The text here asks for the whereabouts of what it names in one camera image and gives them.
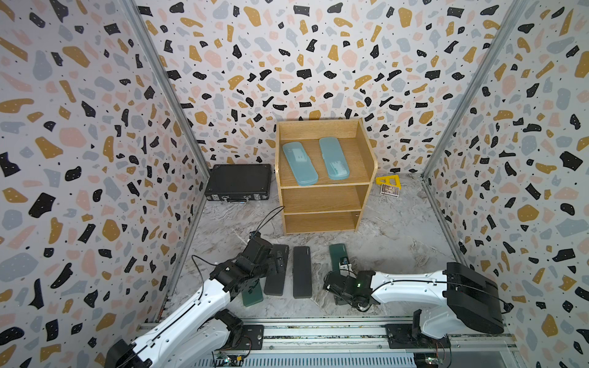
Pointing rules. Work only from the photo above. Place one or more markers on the small photo card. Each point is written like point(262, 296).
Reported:
point(389, 190)

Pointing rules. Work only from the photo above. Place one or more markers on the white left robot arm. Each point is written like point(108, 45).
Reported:
point(203, 324)

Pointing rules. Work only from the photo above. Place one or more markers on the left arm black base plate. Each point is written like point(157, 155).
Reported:
point(245, 338)

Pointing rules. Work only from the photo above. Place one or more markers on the black right pencil case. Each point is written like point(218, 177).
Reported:
point(302, 272)

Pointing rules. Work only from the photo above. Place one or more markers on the light blue pencil case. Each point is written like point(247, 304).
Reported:
point(334, 158)
point(300, 164)

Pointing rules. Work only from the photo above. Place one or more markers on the wooden three-tier shelf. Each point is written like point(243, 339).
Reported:
point(327, 205)

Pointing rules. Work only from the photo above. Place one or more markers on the yellow triangle ruler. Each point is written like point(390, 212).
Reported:
point(392, 180)

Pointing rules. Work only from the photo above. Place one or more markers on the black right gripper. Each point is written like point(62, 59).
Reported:
point(338, 302)

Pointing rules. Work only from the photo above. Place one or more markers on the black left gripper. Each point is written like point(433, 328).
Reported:
point(271, 261)

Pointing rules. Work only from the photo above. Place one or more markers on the black left pencil case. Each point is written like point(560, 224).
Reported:
point(277, 276)

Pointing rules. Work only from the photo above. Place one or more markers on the black pencil case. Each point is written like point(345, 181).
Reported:
point(302, 272)
point(277, 276)

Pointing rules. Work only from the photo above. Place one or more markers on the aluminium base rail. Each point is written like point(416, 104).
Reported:
point(359, 342)

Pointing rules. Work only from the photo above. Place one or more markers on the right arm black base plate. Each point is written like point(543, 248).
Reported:
point(400, 336)

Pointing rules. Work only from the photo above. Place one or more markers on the black briefcase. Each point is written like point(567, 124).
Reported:
point(239, 183)

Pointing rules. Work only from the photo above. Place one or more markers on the dark green pencil case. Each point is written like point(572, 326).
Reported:
point(339, 257)
point(252, 296)

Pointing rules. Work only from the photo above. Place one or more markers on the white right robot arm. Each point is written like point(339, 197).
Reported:
point(455, 298)

